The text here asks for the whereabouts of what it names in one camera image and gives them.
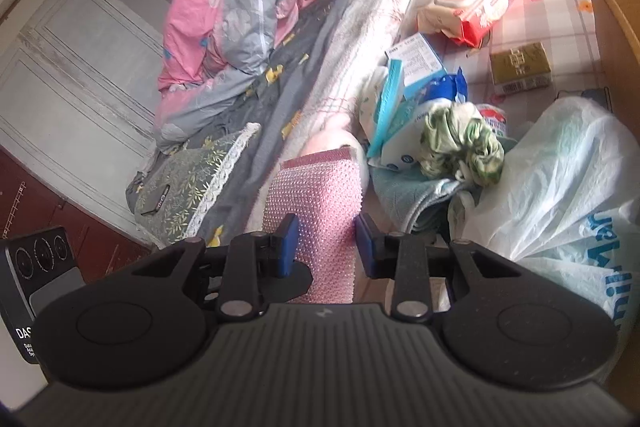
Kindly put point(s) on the red wet wipes pack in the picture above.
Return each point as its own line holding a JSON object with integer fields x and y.
{"x": 465, "y": 22}

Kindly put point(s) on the white cabinet door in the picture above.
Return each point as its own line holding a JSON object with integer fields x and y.
{"x": 78, "y": 94}

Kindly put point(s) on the dark blue plastic packet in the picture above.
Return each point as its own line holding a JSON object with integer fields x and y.
{"x": 453, "y": 87}

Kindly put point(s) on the green white scrunched cloth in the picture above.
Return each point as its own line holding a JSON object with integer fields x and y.
{"x": 457, "y": 142}

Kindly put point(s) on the blue white tissue pack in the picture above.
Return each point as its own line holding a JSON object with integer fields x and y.
{"x": 383, "y": 111}

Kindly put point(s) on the wooden storage box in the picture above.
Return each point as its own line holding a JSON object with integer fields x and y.
{"x": 617, "y": 31}

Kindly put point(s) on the grey patterned bed sheet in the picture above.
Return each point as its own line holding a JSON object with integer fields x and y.
{"x": 315, "y": 73}

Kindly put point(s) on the grey floral pillow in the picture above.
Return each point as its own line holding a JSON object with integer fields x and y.
{"x": 171, "y": 195}

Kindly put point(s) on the red white small can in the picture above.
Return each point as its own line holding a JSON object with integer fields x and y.
{"x": 495, "y": 117}

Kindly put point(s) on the pink grey quilt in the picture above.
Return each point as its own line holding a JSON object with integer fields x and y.
{"x": 213, "y": 49}

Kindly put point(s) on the black device with dials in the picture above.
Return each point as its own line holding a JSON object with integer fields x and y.
{"x": 36, "y": 269}

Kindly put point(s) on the olive green small box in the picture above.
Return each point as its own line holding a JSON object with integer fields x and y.
{"x": 520, "y": 69}

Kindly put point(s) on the light blue towel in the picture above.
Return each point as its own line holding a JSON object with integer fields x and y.
{"x": 414, "y": 202}

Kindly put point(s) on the pink round plush toy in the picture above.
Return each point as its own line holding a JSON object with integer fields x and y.
{"x": 336, "y": 133}

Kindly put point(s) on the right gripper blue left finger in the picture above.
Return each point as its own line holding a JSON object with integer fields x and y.
{"x": 276, "y": 251}

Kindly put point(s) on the white label flat package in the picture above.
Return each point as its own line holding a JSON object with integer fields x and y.
{"x": 419, "y": 62}

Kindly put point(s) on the white plastic shopping bag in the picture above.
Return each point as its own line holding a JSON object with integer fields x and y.
{"x": 566, "y": 207}

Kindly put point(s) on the pink knitted cloth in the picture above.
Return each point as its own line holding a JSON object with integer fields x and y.
{"x": 324, "y": 192}

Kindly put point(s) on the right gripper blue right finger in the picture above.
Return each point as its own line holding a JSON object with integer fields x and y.
{"x": 376, "y": 256}

